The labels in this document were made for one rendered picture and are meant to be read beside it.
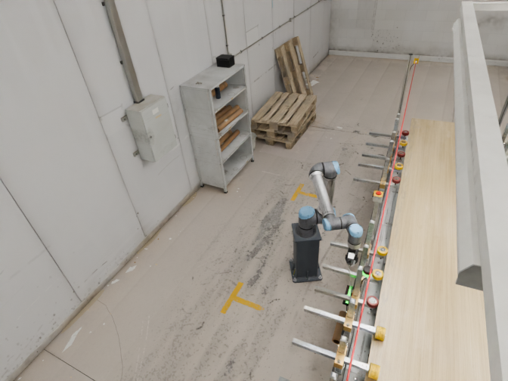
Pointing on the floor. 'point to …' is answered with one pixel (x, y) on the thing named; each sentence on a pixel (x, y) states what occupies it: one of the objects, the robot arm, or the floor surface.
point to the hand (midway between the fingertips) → (350, 265)
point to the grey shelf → (193, 97)
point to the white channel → (488, 187)
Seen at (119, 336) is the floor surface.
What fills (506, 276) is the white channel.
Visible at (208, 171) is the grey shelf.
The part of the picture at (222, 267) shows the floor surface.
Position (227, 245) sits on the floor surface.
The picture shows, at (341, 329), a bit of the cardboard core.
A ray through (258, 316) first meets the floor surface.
